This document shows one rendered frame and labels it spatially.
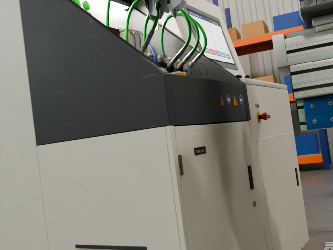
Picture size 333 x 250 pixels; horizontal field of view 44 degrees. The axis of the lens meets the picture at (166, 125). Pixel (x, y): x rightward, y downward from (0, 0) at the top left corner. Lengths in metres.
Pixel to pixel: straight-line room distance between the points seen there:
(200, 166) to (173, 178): 0.16
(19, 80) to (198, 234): 0.87
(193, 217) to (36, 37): 0.85
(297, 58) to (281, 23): 5.84
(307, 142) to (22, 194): 5.61
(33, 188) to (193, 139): 0.64
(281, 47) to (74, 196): 0.84
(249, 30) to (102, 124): 5.81
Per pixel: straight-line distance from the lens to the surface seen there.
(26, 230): 1.69
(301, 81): 1.15
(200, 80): 1.44
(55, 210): 1.55
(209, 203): 1.40
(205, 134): 1.41
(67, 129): 1.47
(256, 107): 1.94
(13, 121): 1.68
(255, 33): 7.00
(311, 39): 1.16
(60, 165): 1.51
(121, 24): 2.07
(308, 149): 6.83
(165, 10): 1.51
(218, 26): 2.54
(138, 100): 1.27
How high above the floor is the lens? 0.75
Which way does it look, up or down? 2 degrees up
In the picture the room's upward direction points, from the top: 7 degrees counter-clockwise
